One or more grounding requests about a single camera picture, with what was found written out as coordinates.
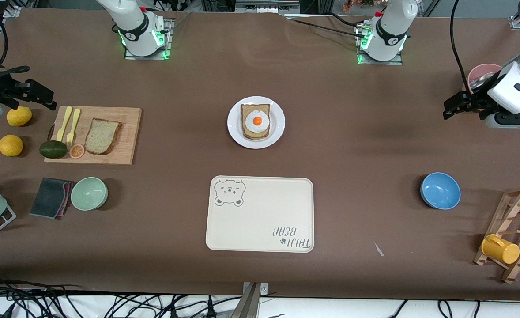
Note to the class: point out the blue bowl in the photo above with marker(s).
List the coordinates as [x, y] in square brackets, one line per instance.
[440, 191]

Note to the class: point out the yellow plastic fork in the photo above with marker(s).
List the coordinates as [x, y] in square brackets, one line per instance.
[74, 123]

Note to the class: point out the yellow mug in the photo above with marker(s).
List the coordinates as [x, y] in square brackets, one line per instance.
[500, 249]

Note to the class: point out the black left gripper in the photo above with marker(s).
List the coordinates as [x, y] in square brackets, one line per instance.
[480, 98]

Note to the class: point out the white round plate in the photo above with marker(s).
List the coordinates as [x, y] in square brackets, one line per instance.
[277, 132]

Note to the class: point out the grey background box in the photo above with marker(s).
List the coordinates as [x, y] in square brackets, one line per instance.
[264, 6]

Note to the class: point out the seeded bread slice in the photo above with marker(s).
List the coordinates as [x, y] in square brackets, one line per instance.
[101, 137]

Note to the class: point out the pink cloth under grey cloth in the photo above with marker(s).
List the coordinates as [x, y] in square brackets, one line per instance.
[69, 194]

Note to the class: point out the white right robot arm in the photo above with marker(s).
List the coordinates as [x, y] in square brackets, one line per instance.
[132, 22]

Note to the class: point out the dark grey folded cloth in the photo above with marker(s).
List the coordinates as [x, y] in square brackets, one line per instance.
[48, 198]

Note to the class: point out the yellow lemon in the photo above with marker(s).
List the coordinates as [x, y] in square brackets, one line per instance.
[11, 145]
[19, 117]

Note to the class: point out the mint green bowl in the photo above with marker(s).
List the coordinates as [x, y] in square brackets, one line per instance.
[89, 193]

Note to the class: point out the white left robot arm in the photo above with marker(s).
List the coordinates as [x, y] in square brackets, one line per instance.
[390, 31]

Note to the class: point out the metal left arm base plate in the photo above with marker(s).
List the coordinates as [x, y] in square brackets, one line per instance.
[381, 62]

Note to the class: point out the yellow plastic knife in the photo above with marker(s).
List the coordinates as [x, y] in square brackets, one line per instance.
[65, 123]

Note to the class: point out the pink bowl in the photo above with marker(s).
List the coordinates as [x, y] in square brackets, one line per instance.
[480, 69]

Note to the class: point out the fried egg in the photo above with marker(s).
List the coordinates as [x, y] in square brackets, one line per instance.
[257, 120]

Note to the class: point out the metal table edge bracket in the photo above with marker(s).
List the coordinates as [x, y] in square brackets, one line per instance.
[251, 304]

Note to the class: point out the orange slice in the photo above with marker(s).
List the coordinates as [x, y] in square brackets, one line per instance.
[77, 151]

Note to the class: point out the small white paper scrap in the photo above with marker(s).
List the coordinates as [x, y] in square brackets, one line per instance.
[379, 250]

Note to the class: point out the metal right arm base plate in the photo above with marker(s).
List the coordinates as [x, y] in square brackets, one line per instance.
[168, 44]

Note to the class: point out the aluminium frame profile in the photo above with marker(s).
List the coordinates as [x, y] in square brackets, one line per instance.
[515, 21]
[13, 11]

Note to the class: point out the bamboo cutting board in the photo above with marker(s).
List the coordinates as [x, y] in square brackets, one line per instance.
[127, 132]

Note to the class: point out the beige bear print tray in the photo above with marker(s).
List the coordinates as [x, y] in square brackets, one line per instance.
[260, 216]

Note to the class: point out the green avocado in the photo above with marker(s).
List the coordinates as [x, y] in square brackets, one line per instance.
[53, 149]

